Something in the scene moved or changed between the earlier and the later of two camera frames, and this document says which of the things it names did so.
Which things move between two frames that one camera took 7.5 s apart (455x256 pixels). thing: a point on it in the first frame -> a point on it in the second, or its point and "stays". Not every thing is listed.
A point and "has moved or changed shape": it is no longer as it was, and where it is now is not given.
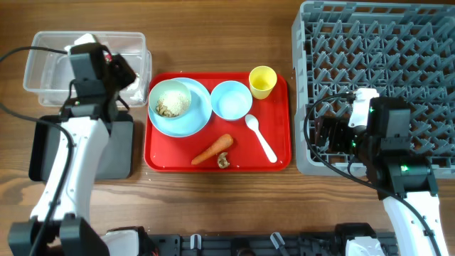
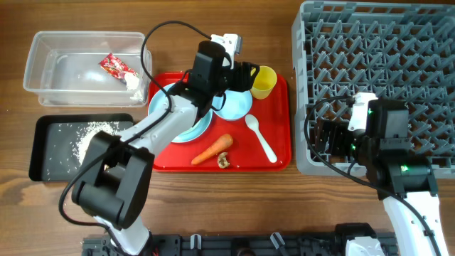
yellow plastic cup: [262, 79] stays
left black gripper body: [122, 75] -> [239, 79]
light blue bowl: [231, 100] stays
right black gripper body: [343, 138] stays
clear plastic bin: [49, 75] stays
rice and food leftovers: [172, 103] has moved or changed shape
